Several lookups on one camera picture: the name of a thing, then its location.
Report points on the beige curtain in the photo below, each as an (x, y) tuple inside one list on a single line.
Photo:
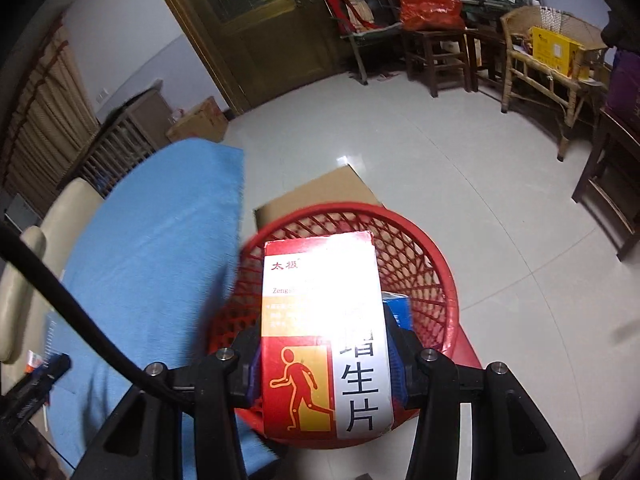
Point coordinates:
[(49, 122)]

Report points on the red plastic bag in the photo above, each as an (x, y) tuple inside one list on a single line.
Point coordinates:
[(418, 15)]

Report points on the dark wooden stool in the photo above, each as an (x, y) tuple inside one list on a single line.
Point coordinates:
[(437, 52)]

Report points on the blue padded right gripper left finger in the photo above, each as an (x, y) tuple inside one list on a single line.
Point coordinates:
[(223, 382)]

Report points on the wooden slatted crib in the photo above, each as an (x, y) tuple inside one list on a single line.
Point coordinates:
[(130, 134)]

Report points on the brown wooden door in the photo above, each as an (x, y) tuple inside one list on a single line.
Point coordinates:
[(257, 50)]

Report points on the wicker bamboo armchair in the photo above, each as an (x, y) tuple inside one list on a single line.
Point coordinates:
[(571, 95)]

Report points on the yellow box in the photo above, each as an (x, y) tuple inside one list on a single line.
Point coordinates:
[(557, 51)]

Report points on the metal chair with red cloth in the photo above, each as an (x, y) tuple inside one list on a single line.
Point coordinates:
[(363, 24)]

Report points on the blue toothpaste box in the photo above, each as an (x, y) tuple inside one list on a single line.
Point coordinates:
[(400, 308)]

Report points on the purple bag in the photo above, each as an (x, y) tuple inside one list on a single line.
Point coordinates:
[(622, 101)]

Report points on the cardboard box by wall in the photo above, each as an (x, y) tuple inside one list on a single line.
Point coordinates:
[(205, 121)]

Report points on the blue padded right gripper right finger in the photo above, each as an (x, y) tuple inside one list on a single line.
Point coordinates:
[(430, 382)]

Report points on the blue towel table cover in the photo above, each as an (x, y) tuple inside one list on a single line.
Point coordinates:
[(154, 264)]

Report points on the red white medicine box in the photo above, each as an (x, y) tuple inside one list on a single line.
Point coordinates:
[(325, 364)]

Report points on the dark wooden chair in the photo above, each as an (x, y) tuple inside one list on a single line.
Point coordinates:
[(611, 178)]

